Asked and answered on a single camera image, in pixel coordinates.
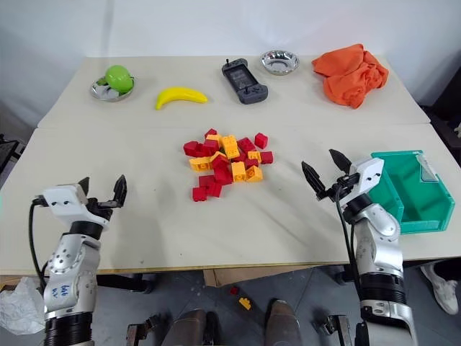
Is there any dark furniture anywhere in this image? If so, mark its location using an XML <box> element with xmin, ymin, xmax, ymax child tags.
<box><xmin>419</xmin><ymin>55</ymin><xmax>461</xmax><ymax>167</ymax></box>

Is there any green plastic storage bin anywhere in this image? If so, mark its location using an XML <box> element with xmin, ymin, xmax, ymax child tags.
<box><xmin>370</xmin><ymin>148</ymin><xmax>457</xmax><ymax>236</ymax></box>

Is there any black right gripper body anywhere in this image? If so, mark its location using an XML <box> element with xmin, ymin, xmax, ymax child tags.
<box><xmin>315</xmin><ymin>172</ymin><xmax>362</xmax><ymax>205</ymax></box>

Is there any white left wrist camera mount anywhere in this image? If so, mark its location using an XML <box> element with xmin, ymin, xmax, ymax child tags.
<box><xmin>40</xmin><ymin>183</ymin><xmax>109</xmax><ymax>226</ymax></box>

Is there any black table leg base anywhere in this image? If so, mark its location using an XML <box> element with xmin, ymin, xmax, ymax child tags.
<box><xmin>334</xmin><ymin>265</ymin><xmax>357</xmax><ymax>286</ymax></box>
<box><xmin>94</xmin><ymin>272</ymin><xmax>156</xmax><ymax>294</ymax></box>

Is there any dark rounded shape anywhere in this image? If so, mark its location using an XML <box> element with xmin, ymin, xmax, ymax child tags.
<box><xmin>264</xmin><ymin>299</ymin><xmax>302</xmax><ymax>346</ymax></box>
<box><xmin>170</xmin><ymin>309</ymin><xmax>208</xmax><ymax>346</ymax></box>

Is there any green toy apple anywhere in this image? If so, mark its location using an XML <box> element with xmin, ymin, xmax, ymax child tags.
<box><xmin>104</xmin><ymin>64</ymin><xmax>134</xmax><ymax>96</ymax></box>

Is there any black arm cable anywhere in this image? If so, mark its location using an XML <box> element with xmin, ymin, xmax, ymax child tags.
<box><xmin>334</xmin><ymin>194</ymin><xmax>363</xmax><ymax>301</ymax></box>
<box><xmin>28</xmin><ymin>196</ymin><xmax>50</xmax><ymax>293</ymax></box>

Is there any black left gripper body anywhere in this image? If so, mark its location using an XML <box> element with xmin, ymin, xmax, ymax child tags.
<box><xmin>86</xmin><ymin>197</ymin><xmax>125</xmax><ymax>222</ymax></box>

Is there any clear bin label plate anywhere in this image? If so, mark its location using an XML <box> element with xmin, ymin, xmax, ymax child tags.
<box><xmin>415</xmin><ymin>154</ymin><xmax>439</xmax><ymax>182</ymax></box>

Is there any yellow toy banana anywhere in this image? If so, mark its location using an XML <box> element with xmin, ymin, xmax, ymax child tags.
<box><xmin>154</xmin><ymin>86</ymin><xmax>210</xmax><ymax>111</ymax></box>

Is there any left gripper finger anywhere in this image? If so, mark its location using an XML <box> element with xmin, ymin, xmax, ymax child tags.
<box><xmin>112</xmin><ymin>174</ymin><xmax>128</xmax><ymax>208</ymax></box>
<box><xmin>76</xmin><ymin>176</ymin><xmax>91</xmax><ymax>199</ymax></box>

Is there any white crumpled plastic bag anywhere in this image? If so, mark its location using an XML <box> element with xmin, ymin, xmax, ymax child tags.
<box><xmin>0</xmin><ymin>276</ymin><xmax>46</xmax><ymax>337</ymax></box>

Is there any black metal bracket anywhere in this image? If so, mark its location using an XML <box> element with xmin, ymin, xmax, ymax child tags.
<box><xmin>312</xmin><ymin>313</ymin><xmax>352</xmax><ymax>346</ymax></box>
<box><xmin>125</xmin><ymin>312</ymin><xmax>171</xmax><ymax>346</ymax></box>

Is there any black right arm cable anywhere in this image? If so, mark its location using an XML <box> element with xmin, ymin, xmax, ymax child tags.
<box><xmin>334</xmin><ymin>194</ymin><xmax>363</xmax><ymax>301</ymax></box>

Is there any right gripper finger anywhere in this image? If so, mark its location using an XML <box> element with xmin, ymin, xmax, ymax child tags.
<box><xmin>301</xmin><ymin>161</ymin><xmax>328</xmax><ymax>199</ymax></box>
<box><xmin>328</xmin><ymin>148</ymin><xmax>352</xmax><ymax>176</ymax></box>

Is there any flat steel dish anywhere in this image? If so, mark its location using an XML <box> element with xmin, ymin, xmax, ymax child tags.
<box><xmin>89</xmin><ymin>76</ymin><xmax>138</xmax><ymax>103</ymax></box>

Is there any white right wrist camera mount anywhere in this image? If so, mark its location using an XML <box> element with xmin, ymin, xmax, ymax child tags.
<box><xmin>349</xmin><ymin>156</ymin><xmax>385</xmax><ymax>203</ymax></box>

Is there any crumpled orange cloth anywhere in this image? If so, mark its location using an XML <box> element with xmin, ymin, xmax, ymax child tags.
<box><xmin>310</xmin><ymin>43</ymin><xmax>390</xmax><ymax>110</ymax></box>

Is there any black stand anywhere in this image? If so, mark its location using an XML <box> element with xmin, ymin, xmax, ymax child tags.
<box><xmin>0</xmin><ymin>133</ymin><xmax>24</xmax><ymax>174</ymax></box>

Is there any white sneaker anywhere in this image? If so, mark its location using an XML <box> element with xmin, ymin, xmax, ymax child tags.
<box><xmin>420</xmin><ymin>264</ymin><xmax>460</xmax><ymax>316</ymax></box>

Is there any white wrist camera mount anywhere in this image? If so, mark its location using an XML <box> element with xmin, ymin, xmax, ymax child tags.
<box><xmin>349</xmin><ymin>156</ymin><xmax>385</xmax><ymax>203</ymax></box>
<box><xmin>40</xmin><ymin>183</ymin><xmax>109</xmax><ymax>226</ymax></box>

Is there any round steel bowl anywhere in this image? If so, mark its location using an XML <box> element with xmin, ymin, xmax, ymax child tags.
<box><xmin>259</xmin><ymin>50</ymin><xmax>301</xmax><ymax>78</ymax></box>

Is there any grey handheld game controller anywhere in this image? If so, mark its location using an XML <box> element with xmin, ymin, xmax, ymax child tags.
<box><xmin>220</xmin><ymin>58</ymin><xmax>269</xmax><ymax>105</ymax></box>

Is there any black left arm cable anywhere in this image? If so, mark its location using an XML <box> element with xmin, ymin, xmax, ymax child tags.
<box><xmin>28</xmin><ymin>196</ymin><xmax>50</xmax><ymax>293</ymax></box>

